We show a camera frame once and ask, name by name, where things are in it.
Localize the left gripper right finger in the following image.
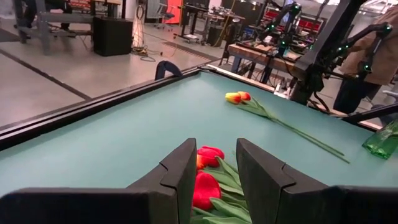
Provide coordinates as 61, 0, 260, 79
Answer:
236, 138, 398, 224

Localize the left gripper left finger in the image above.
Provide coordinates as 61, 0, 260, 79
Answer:
0, 138, 198, 224

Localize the red artificial tulip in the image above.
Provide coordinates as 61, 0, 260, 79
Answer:
197, 145, 246, 200
190, 170, 252, 224

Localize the orange artificial tulip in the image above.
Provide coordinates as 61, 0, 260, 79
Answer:
238, 90, 345, 156
224, 91, 351, 164

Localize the wooden background workbench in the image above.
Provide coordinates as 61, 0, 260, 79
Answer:
228, 43, 308, 80

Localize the black waste bin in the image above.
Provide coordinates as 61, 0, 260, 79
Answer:
207, 24, 223, 47

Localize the black floor cabinet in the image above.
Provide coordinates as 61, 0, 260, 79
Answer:
92, 16, 134, 57

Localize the grey office chair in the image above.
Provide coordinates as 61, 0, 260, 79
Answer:
154, 2, 175, 30

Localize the person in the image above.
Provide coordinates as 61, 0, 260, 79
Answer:
332, 4, 398, 125

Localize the grey metal bench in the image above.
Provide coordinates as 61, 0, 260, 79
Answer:
12, 0, 94, 56

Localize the black frame clamp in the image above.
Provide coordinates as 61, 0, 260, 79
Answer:
154, 60, 183, 81

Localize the orange wall panel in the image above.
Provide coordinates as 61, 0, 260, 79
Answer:
166, 0, 185, 25

